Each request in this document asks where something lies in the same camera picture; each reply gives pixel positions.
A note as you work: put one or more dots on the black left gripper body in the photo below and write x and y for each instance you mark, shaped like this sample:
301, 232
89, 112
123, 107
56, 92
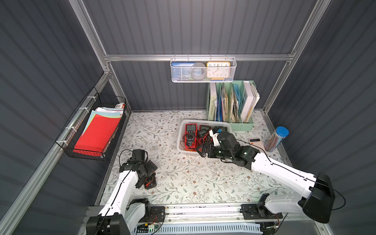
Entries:
148, 180

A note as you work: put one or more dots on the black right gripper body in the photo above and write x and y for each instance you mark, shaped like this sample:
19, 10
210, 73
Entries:
207, 148

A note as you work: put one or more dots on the small black multimeter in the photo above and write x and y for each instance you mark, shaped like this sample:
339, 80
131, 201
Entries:
150, 182
202, 134

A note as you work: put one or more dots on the red multimeter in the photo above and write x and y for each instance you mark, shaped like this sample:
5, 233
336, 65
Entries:
204, 128
189, 139

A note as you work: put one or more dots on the white plastic basket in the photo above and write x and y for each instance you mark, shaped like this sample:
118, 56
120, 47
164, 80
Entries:
205, 140

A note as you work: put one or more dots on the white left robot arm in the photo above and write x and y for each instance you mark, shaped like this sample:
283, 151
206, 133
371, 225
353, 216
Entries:
120, 216

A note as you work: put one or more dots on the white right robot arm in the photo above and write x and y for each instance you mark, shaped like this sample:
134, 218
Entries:
315, 193

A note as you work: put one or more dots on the blue box in basket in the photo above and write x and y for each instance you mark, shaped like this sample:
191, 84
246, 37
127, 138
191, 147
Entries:
181, 71

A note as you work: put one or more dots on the pink calculator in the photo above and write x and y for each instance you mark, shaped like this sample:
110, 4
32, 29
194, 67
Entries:
256, 142

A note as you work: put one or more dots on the blue lid pencil tube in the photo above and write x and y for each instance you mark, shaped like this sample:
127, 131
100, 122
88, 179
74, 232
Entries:
276, 138

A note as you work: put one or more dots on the green file organizer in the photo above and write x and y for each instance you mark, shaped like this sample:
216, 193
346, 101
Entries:
233, 103

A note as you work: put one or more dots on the red paper folder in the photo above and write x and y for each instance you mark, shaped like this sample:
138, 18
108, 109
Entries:
97, 134

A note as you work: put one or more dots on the orange alarm clock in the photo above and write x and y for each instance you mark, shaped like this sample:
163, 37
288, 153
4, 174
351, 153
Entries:
218, 70

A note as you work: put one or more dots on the grey tape roll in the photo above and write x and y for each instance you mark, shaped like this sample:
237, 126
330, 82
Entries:
198, 71

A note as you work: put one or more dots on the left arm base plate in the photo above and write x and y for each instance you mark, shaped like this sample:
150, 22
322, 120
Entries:
155, 214

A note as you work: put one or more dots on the black wire wall basket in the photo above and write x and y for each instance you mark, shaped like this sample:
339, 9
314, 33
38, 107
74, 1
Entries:
98, 103

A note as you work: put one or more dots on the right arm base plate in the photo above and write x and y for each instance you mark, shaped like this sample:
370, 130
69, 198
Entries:
253, 212

